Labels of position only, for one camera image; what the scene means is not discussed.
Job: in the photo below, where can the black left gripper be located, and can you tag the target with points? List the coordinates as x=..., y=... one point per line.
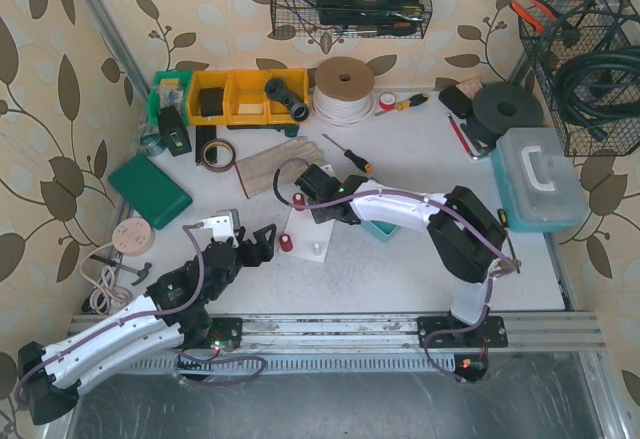
x=240, y=250

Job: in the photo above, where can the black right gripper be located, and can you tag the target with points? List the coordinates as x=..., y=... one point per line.
x=314, y=187

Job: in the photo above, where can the large red spring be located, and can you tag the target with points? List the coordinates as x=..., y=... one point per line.
x=285, y=242
x=299, y=201

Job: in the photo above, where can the black orange flathead screwdriver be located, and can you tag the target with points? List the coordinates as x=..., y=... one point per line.
x=358, y=161

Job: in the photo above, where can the teal spring tray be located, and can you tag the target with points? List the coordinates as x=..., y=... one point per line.
x=382, y=231

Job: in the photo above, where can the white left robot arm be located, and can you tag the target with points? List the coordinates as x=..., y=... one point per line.
x=170, y=314

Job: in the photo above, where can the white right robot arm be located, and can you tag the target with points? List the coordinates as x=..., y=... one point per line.
x=467, y=237

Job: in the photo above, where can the beige work glove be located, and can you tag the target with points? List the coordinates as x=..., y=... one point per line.
x=256, y=172

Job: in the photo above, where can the brown packing tape roll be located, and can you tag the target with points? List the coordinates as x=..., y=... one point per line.
x=218, y=156

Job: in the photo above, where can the grey pipe fitting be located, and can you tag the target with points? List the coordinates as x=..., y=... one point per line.
x=277, y=90

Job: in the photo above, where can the yellow bin right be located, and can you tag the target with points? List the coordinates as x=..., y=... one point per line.
x=298, y=81

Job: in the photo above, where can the yellow bin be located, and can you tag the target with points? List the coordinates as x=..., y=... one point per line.
x=245, y=101
x=298, y=81
x=201, y=80

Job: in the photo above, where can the red white tape roll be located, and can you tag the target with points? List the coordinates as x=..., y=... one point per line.
x=387, y=101

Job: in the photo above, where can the yellow bin middle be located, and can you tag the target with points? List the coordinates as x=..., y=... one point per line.
x=245, y=101

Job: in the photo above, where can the small claw hammer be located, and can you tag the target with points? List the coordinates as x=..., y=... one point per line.
x=141, y=274

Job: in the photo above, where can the black box in bin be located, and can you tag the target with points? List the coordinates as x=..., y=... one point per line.
x=211, y=101

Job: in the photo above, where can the green notebook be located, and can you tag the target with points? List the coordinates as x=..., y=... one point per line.
x=150, y=191

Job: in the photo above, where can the black meter device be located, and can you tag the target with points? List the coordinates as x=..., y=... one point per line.
x=173, y=131

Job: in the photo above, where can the glass jar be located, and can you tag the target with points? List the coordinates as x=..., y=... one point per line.
x=150, y=142

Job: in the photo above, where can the yellow bin left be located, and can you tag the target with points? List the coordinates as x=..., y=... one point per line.
x=201, y=80

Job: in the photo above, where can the black block with sponge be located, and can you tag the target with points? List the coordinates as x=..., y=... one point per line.
x=458, y=98

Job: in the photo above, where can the green storage bin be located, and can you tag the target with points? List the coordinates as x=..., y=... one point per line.
x=169, y=89

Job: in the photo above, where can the small yellow black screwdriver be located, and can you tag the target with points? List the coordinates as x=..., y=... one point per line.
x=505, y=225

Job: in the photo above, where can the teal clear toolbox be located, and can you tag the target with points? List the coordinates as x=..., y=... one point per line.
x=538, y=185

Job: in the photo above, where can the white peg base plate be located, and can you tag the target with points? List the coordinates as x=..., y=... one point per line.
x=310, y=241

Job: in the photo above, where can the white cable spool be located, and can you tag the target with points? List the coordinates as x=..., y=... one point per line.
x=343, y=93

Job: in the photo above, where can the red handled hex key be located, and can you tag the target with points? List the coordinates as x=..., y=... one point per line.
x=471, y=145

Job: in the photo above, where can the orange handled pliers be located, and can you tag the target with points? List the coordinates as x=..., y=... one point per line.
x=528, y=16

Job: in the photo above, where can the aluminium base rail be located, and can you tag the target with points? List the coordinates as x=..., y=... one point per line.
x=370, y=343

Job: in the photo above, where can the right wire basket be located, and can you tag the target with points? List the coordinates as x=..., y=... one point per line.
x=588, y=71

